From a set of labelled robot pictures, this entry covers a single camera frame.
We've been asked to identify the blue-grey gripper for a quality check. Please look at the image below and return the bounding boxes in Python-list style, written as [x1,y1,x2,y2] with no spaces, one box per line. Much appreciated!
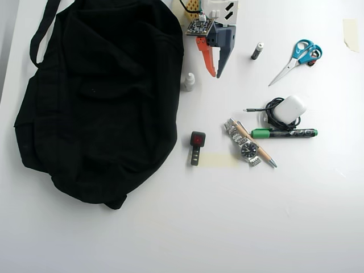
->
[195,23,237,79]

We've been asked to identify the black fabric bag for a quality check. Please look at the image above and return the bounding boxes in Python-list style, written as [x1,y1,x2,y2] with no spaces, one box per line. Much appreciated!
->
[13,0,185,210]

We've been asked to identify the small white dropper bottle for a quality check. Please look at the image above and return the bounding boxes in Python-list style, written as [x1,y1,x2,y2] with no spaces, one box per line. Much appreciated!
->
[181,72,197,92]

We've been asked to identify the black cylindrical battery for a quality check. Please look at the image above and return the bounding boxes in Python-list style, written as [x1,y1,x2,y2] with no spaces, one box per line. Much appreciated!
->
[251,42,265,60]

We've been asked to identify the white charger block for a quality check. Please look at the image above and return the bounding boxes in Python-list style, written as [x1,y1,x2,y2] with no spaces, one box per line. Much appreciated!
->
[274,95,307,125]

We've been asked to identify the small red black clip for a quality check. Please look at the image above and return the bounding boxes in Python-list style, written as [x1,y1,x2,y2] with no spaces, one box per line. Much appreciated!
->
[308,50,321,68]

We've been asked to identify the silver wristwatch black dial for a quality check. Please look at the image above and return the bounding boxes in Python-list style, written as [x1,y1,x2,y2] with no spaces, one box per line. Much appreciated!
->
[224,118,262,167]

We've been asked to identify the green black marker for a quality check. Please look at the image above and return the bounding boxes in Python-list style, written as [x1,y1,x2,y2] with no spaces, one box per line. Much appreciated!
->
[250,127,319,139]

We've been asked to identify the long beige masking tape strip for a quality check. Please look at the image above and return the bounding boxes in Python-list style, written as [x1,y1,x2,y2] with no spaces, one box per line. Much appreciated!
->
[198,152,240,169]

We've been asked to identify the wooden ballpoint pen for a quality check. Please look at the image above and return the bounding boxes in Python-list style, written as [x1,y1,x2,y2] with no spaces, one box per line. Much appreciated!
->
[233,119,278,168]

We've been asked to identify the beige masking tape piece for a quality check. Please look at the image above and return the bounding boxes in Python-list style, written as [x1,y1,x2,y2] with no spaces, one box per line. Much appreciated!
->
[342,18,361,53]

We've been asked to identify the bare camera circuit board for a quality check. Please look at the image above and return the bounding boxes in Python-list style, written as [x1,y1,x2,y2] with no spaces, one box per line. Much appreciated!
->
[186,17,217,38]

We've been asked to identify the white charger with black cable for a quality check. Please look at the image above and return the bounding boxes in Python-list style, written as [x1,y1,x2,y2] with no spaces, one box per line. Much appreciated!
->
[243,97,302,129]

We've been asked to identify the blue handled scissors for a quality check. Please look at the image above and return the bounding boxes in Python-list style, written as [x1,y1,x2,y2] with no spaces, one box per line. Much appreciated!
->
[268,39,323,87]

